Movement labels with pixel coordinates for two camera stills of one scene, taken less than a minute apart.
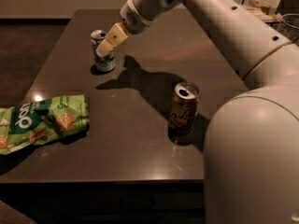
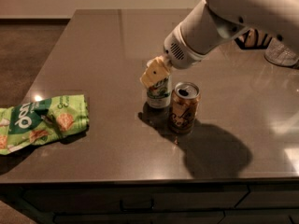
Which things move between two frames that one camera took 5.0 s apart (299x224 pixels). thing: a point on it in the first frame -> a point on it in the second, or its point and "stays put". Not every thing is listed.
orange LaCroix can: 183,109 stays put
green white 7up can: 104,63 -> 159,96
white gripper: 135,17 -> 181,53
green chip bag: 43,120 stays put
